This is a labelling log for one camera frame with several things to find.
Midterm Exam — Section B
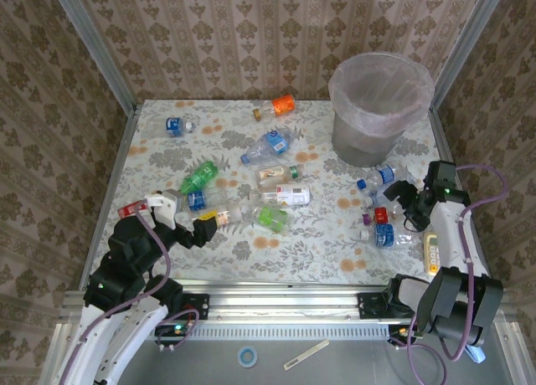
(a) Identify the blue cap clear bottle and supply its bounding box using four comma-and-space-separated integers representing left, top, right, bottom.
356, 161, 415, 193

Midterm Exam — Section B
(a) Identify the clear bottle with red trim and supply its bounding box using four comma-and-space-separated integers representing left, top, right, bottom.
117, 200, 150, 219

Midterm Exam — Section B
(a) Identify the aluminium frame post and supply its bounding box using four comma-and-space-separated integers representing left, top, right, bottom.
426, 0, 510, 110
48, 0, 139, 112

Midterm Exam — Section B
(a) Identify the clear crushed plastic bottle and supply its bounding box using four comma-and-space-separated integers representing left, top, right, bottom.
363, 191, 394, 208

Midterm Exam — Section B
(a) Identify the crushed blue label bottle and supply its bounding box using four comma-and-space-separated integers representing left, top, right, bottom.
240, 127, 309, 166

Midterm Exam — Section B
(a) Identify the green label clear bottle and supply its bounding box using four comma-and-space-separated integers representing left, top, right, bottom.
250, 204, 291, 235

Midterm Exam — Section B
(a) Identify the tan label green cap bottle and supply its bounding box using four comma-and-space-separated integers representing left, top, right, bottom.
254, 163, 305, 192

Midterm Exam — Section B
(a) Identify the small blue label bottle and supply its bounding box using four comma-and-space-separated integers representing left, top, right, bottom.
148, 115, 198, 139

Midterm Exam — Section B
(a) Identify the grey metal mesh bin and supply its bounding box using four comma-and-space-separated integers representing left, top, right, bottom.
328, 52, 436, 167

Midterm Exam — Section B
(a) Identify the red label purple cap bottle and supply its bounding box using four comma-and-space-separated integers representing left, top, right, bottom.
362, 207, 405, 227

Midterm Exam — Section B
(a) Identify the blue label white cap bottle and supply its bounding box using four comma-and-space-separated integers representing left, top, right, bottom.
358, 223, 420, 249

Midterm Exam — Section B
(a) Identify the black controller board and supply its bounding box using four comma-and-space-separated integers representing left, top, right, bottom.
153, 322, 190, 339
387, 324, 420, 340

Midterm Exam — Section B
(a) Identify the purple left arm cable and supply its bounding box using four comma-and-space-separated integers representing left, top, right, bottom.
62, 200, 202, 385

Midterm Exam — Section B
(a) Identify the aluminium front rail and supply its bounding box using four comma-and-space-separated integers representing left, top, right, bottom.
60, 278, 518, 323

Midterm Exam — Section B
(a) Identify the yellow red label bottle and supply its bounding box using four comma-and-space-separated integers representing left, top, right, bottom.
183, 204, 245, 229

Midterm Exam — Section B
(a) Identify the blue label clear bottle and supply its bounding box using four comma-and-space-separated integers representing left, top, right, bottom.
175, 187, 229, 213

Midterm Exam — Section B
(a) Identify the white label clear bottle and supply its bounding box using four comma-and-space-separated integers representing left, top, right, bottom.
249, 183, 313, 208

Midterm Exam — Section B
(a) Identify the blue tape roll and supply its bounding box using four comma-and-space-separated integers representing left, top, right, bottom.
237, 346, 259, 368

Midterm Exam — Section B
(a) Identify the green plastic bottle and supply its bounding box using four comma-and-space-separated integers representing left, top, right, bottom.
179, 160, 219, 196

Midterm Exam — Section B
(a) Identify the orange label plastic bottle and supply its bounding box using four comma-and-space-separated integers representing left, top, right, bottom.
252, 94, 296, 121

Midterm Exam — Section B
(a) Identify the yellow white handheld device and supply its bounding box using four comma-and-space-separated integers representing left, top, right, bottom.
422, 230, 441, 276

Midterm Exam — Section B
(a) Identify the light blue plastic object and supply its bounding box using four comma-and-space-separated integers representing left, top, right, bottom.
462, 345, 487, 364

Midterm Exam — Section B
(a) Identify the grey slotted cable duct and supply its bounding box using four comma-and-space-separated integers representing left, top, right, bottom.
75, 324, 394, 341

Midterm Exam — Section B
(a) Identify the white flat stick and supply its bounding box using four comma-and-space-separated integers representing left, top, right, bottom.
283, 338, 331, 372

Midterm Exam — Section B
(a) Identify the thin black cable loop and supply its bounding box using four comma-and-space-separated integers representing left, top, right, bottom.
401, 215, 429, 234

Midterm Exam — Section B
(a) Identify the pink translucent bin liner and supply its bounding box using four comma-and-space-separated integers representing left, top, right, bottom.
328, 52, 436, 137

